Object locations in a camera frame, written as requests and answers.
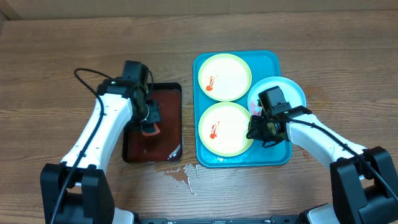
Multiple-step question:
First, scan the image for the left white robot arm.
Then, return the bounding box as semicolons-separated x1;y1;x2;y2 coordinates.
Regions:
40;77;160;224

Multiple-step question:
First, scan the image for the teal plastic tray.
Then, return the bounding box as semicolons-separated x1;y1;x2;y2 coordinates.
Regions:
193;50;292;168

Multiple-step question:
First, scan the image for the light blue plate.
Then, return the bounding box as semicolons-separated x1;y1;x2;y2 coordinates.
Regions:
248;77;307;115

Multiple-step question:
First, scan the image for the orange and green sponge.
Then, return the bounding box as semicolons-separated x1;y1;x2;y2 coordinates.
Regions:
142;123;160;137

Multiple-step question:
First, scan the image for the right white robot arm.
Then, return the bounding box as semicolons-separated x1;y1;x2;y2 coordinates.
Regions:
246;106;397;223

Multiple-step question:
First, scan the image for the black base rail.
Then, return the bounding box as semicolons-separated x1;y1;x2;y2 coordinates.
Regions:
134;215;301;224

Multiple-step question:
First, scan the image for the yellow plate with ketchup far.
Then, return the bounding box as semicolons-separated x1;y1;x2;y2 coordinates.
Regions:
198;53;252;101

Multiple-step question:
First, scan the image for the black tray with red water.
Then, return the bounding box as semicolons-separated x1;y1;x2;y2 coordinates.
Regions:
122;83;183;162

